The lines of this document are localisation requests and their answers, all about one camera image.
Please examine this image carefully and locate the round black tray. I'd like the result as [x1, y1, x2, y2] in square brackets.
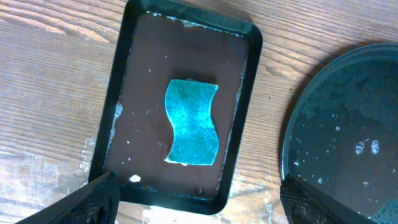
[280, 44, 397, 223]

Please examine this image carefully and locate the rectangular black water tray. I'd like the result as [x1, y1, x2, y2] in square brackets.
[89, 1, 263, 215]

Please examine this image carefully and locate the green yellow sponge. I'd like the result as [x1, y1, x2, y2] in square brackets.
[165, 79, 220, 166]

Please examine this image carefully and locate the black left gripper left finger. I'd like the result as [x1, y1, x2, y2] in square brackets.
[17, 172, 121, 224]

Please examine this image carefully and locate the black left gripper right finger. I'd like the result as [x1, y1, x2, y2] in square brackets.
[280, 174, 373, 224]

